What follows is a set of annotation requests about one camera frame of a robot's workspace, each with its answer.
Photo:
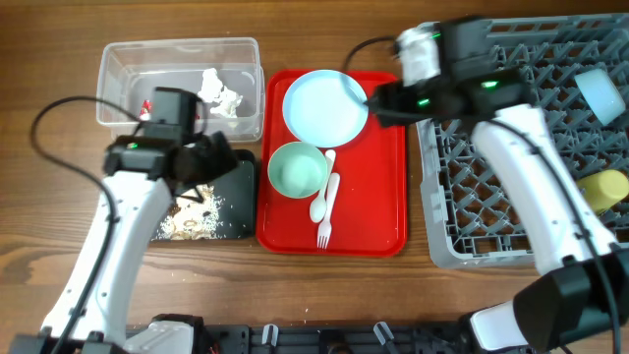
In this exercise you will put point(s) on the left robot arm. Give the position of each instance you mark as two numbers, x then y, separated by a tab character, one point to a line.
143	177

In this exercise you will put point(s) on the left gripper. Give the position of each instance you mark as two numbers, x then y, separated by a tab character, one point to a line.
218	165

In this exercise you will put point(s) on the red snack wrapper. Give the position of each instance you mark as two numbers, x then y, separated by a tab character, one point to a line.
145	110

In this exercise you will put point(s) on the grey dishwasher rack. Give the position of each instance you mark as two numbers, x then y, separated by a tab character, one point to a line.
469	220

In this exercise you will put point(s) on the white plastic spoon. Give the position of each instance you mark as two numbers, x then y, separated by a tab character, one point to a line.
318	205

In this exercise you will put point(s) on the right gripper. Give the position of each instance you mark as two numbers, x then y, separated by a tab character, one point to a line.
384	102

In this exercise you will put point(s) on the light blue plate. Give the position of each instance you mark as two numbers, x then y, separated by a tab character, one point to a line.
325	108

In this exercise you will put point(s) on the light green bowl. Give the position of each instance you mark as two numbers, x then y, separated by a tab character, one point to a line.
297	170

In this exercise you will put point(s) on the light blue bowl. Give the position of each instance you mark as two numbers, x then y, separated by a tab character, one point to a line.
601	95

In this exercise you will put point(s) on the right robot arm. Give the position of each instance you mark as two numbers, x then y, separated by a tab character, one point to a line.
582	289

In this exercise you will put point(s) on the food scraps rice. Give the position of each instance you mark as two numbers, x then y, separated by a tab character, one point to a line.
194	216

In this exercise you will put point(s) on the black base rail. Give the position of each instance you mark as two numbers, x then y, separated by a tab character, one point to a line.
319	338

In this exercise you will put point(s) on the white plastic fork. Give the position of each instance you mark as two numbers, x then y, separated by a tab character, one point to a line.
324	228

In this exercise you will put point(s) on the yellow plastic cup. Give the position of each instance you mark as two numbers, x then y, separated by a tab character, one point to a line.
604	189

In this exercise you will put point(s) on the red serving tray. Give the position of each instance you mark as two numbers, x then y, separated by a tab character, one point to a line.
369	218

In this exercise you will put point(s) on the black plastic tray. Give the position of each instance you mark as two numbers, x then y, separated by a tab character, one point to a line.
238	188

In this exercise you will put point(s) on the white napkin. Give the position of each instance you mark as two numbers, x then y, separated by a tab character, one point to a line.
224	100

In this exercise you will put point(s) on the clear plastic waste bin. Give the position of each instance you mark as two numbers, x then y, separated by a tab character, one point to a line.
131	71

